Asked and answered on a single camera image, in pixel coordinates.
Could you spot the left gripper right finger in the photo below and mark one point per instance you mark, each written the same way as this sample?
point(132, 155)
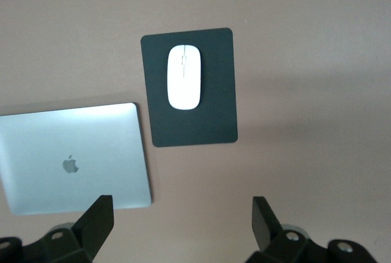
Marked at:
point(281, 244)

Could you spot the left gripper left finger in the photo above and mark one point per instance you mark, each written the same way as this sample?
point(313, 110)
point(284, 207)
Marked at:
point(85, 235)

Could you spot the white computer mouse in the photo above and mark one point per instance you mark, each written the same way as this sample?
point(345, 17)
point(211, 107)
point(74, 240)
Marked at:
point(184, 78)

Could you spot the black mouse pad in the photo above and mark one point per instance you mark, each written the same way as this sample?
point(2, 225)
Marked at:
point(214, 116)

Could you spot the silver laptop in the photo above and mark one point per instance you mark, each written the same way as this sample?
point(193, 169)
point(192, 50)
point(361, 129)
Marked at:
point(70, 159)

